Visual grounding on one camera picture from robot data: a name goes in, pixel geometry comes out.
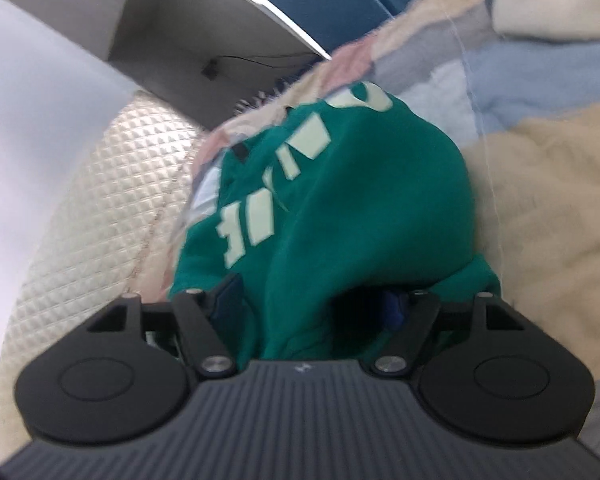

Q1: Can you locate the black power cable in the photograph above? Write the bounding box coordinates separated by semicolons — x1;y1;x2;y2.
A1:
215;54;326;69

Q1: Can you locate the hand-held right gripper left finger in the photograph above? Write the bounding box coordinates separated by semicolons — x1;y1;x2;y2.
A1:
85;272;242;379

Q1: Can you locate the pastel patchwork quilt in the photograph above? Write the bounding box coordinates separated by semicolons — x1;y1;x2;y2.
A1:
145;0;600;461

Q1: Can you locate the blue upholstered panel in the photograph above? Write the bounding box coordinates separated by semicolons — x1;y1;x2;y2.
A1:
264;0;391;55

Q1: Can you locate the green printed hoodie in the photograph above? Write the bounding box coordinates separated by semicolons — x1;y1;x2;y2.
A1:
169;82;503;361

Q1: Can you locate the cream quilted headboard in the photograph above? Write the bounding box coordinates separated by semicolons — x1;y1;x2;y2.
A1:
0;91;206;461

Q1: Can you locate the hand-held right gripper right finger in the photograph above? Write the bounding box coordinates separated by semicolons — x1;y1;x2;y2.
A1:
371;288;526;377

